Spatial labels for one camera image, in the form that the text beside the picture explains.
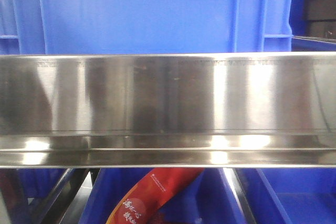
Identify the blue bin centre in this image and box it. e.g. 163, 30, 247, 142
79, 168, 247, 223

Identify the blue bin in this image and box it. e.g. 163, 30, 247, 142
79, 168, 247, 223
237, 168, 335, 223

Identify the blue bin right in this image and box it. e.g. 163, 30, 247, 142
237, 168, 335, 223

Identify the red snack package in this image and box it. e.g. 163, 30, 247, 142
106, 167, 204, 223

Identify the large blue plastic crate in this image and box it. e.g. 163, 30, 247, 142
1, 0, 292, 55

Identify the stainless steel conveyor rail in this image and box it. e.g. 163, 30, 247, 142
1, 52, 335, 168

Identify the steel frame strut right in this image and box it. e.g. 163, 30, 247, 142
223, 168, 256, 223

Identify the steel frame strut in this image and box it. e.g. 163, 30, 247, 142
31, 168, 89, 223
223, 168, 256, 223

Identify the steel frame strut left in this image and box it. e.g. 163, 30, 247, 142
31, 168, 89, 223

